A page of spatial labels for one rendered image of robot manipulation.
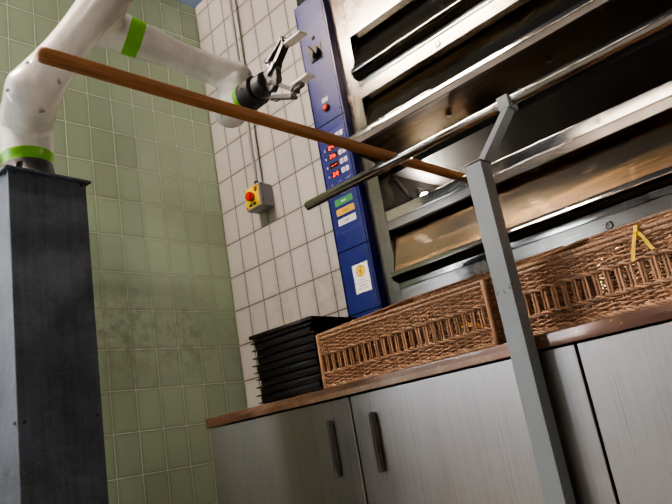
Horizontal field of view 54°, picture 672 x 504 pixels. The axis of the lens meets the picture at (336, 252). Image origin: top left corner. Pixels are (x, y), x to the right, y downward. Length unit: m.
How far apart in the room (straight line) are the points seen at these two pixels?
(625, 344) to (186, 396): 1.81
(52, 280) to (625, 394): 1.27
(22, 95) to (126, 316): 1.12
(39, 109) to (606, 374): 1.39
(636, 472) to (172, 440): 1.76
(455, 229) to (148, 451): 1.35
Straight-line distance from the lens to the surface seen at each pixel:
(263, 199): 2.74
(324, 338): 1.81
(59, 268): 1.73
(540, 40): 1.97
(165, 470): 2.62
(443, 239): 2.17
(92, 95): 2.95
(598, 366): 1.34
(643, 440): 1.32
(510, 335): 1.35
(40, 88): 1.77
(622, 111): 1.98
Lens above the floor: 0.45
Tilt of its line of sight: 16 degrees up
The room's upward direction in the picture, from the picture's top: 10 degrees counter-clockwise
